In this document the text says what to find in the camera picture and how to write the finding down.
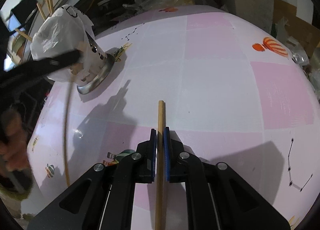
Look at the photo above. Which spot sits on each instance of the white plastic bag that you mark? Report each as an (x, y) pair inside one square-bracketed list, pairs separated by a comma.
[(67, 29)]

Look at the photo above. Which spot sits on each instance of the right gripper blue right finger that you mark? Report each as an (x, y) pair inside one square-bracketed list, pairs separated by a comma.
[(167, 153)]

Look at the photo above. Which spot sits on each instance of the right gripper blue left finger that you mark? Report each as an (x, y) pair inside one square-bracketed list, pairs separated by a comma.
[(153, 143)]

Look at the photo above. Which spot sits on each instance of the person's left hand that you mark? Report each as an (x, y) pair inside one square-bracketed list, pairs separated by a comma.
[(15, 151)]

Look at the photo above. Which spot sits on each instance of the cardboard box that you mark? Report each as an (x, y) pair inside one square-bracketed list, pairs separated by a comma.
[(305, 33)]

